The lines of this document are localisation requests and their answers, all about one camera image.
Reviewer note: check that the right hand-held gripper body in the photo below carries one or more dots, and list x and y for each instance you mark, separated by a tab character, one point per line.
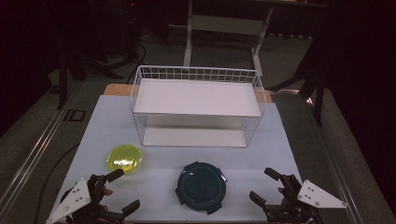
317	196

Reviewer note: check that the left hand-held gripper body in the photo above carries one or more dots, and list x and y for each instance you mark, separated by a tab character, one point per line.
73	199

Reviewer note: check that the yellow-green plastic bowl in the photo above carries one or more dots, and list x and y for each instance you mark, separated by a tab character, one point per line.
124	158

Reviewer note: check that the round container with dark lid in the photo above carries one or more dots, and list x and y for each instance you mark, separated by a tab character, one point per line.
201	188

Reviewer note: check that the person's right hand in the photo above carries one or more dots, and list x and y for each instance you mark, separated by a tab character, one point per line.
280	190

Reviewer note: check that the person's left hand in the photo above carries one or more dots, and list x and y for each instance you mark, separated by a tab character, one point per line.
107	191

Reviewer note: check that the pale blue table mat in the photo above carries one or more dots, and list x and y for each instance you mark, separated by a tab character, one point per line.
162	174

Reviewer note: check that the black stand with slanted legs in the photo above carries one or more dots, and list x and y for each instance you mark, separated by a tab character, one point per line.
319	93

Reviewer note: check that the black tripod stand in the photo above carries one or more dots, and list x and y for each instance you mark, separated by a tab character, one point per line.
63	81

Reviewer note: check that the silver metal rail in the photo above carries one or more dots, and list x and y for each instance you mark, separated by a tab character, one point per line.
337	174
34	155

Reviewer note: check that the black square floor bracket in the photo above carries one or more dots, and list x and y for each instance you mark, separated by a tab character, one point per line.
74	115

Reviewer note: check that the white metal desk frame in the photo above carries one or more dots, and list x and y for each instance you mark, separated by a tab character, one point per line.
227	24

